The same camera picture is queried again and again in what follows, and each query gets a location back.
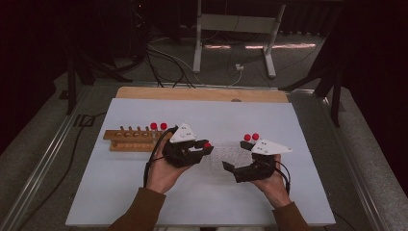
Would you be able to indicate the person's left hand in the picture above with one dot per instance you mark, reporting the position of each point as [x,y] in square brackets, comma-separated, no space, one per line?
[163,176]

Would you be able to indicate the white table mat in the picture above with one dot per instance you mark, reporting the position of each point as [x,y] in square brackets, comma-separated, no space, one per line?
[208,118]

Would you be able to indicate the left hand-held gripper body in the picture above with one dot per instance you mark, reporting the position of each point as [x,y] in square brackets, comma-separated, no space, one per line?
[183,133]

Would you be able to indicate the red-capped clear test tube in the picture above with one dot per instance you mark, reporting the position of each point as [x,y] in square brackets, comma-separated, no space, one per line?
[255,136]
[154,125]
[207,145]
[164,125]
[247,137]

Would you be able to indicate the white metal stand frame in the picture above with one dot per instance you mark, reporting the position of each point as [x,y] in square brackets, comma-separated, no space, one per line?
[237,24]

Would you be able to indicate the person's right hand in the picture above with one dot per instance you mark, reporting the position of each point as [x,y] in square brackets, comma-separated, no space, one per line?
[275,189]

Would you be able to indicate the black metal stand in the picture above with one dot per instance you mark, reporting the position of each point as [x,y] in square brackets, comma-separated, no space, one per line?
[72,80]
[335,89]

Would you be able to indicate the white power plug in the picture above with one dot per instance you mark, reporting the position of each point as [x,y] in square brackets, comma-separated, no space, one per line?
[239,67]

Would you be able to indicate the wooden tube rack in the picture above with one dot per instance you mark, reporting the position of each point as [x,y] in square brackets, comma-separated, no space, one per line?
[128,146]

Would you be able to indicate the aluminium floor rail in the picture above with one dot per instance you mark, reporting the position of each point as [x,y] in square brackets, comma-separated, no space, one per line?
[356,166]
[45,160]

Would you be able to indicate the clear acrylic tube rack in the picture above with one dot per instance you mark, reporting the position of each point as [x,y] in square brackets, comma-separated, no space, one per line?
[231,157]

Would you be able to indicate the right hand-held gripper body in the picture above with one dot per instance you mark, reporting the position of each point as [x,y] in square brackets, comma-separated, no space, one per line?
[269,147]

